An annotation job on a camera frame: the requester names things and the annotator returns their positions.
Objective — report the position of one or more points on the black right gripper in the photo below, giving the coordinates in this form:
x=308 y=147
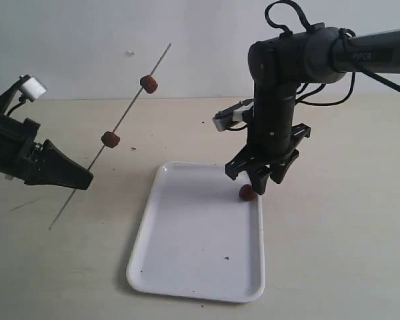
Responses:
x=270 y=158

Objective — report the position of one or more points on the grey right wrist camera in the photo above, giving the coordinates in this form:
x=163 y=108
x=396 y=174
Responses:
x=233 y=118

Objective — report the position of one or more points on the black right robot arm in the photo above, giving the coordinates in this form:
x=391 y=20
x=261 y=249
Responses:
x=279 y=67

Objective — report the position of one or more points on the thin metal skewer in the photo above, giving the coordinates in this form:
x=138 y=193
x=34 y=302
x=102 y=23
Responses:
x=130 y=105

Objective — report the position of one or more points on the red date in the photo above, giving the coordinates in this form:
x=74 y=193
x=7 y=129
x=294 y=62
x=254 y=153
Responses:
x=149 y=84
x=110 y=139
x=247 y=193

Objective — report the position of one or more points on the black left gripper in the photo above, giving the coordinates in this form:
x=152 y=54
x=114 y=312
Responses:
x=20 y=157

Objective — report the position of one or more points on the white plastic tray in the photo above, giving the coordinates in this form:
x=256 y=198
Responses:
x=197 y=238

